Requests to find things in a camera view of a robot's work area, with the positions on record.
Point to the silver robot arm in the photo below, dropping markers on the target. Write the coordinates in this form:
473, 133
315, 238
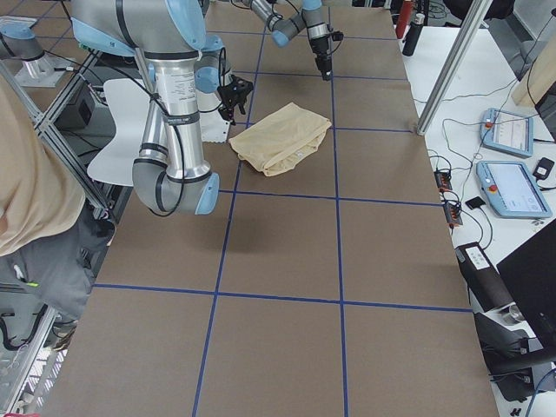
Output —
166, 38
309, 18

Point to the blue teach pendant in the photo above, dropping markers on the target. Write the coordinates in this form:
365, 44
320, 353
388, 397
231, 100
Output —
511, 190
507, 132

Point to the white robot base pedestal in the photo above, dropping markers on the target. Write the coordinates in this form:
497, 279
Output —
213, 127

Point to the upper blue teach pendant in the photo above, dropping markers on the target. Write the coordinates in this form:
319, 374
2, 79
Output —
507, 132

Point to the red water bottle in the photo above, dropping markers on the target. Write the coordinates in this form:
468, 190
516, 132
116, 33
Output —
406, 9

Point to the seated person beige shirt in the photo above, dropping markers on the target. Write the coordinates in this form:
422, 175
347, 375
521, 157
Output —
48, 230

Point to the black water bottle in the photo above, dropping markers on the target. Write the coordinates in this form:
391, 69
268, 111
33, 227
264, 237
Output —
413, 35

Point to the black labelled box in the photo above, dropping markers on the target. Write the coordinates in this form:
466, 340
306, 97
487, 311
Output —
482, 277

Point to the lower blue teach pendant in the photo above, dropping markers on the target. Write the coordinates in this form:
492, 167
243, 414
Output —
511, 190

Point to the white plastic chair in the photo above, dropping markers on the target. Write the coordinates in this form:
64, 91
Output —
129, 107

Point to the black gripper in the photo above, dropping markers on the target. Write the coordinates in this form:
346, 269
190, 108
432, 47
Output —
228, 95
320, 47

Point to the aluminium frame post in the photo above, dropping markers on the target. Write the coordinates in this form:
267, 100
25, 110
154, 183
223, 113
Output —
462, 42

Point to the black monitor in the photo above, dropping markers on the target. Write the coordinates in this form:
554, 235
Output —
529, 276

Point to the beige long-sleeve graphic shirt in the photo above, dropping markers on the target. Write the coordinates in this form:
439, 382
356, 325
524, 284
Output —
278, 142

